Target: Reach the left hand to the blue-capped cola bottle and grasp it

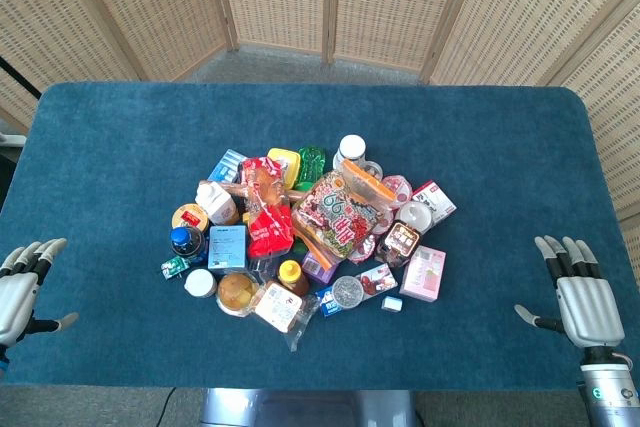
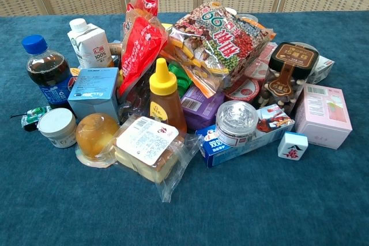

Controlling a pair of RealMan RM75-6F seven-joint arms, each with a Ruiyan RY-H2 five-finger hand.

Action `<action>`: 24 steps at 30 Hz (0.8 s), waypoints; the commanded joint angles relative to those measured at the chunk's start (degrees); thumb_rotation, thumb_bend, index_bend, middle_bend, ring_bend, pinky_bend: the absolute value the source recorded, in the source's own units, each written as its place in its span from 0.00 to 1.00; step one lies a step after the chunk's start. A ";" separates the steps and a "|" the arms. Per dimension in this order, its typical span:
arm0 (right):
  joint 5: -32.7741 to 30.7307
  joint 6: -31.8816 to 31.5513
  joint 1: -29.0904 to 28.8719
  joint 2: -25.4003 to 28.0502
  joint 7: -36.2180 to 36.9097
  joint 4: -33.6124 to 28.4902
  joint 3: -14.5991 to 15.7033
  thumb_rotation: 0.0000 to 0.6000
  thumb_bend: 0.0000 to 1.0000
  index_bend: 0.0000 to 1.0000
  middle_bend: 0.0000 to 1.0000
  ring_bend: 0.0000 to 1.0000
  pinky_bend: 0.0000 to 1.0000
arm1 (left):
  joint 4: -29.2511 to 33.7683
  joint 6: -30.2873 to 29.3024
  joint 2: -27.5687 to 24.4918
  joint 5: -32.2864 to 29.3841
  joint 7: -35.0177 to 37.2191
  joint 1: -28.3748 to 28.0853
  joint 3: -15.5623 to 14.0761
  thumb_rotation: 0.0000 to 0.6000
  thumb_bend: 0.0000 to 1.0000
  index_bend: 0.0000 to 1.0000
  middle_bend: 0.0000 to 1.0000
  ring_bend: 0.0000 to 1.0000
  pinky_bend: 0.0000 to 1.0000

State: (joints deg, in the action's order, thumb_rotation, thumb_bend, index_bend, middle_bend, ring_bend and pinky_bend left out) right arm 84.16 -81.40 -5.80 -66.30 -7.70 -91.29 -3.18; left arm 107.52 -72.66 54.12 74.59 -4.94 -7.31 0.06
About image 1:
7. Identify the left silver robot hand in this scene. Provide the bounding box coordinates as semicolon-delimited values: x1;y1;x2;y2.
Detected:
0;237;80;348

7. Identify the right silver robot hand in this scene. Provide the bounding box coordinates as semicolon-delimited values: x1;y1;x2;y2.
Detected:
514;235;627;348

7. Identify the dark blue-capped bottle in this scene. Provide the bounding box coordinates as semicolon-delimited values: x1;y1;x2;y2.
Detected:
169;225;209;266

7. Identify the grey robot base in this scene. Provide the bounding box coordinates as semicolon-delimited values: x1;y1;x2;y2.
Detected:
199;388;419;427

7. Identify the milk tea bottle white cap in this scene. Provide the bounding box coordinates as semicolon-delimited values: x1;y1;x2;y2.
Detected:
195;181;240;226

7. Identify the honey bottle yellow cap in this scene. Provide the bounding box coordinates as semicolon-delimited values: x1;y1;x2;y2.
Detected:
277;259;311;297

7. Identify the blue table cloth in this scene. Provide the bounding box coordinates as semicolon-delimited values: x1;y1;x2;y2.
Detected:
0;81;640;391

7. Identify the green white gum pack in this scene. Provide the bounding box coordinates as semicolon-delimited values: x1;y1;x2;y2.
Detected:
160;255;191;279

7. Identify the pink box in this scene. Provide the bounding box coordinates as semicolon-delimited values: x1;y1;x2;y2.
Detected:
398;245;447;302

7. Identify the white red box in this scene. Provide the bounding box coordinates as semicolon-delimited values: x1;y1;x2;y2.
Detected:
412;179;457;226

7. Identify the white cap small jar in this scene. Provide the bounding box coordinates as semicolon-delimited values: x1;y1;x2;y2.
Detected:
183;268;218;299

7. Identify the gold lid can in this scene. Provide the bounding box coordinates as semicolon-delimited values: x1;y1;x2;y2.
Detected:
171;203;210;233

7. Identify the white round bowl cup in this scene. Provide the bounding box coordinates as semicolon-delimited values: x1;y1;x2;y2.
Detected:
394;200;435;234

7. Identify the dark brown snack pouch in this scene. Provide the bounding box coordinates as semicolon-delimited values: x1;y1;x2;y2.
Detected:
374;220;424;268

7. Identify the red white date packet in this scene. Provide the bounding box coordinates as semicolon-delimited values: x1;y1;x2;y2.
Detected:
354;263;399;298

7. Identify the light blue box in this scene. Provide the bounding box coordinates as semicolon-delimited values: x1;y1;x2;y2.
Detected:
207;224;249;273

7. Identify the pink jelly cup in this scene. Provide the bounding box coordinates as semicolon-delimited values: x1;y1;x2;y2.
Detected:
380;174;414;209

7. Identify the silver-lidded round can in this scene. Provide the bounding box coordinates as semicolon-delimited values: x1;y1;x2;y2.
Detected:
331;275;366;308

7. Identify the blue striped white box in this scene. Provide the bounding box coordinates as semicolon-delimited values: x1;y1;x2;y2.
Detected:
207;148;249;184

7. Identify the orange sliced snack pack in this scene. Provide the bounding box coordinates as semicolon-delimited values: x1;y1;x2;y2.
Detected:
339;158;397;209

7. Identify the blue white milk carton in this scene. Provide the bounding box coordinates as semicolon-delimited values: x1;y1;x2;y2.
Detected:
314;286;351;319

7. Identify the large colourful snack bag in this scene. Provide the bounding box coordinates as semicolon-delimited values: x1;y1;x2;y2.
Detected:
291;170;396;259

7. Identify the clear bag with biscuit pack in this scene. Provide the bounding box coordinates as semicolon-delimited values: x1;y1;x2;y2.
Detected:
252;280;321;353

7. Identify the red bread bag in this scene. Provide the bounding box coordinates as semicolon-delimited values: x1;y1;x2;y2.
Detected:
238;155;296;268

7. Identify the purple box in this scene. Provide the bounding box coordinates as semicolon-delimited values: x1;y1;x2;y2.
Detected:
301;251;338;286

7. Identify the white lid jar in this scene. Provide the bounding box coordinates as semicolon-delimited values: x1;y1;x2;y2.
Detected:
333;134;368;171

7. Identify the yellow plastic box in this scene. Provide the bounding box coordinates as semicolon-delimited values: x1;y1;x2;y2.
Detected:
266;147;302;190

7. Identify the green foil snack pack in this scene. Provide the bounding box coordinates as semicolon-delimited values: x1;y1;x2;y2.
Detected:
295;145;327;184

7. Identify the woven bamboo folding screen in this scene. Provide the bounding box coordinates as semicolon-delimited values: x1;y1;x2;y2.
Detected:
0;0;640;278

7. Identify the black cable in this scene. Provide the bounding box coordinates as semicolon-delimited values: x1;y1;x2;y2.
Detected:
155;386;177;427

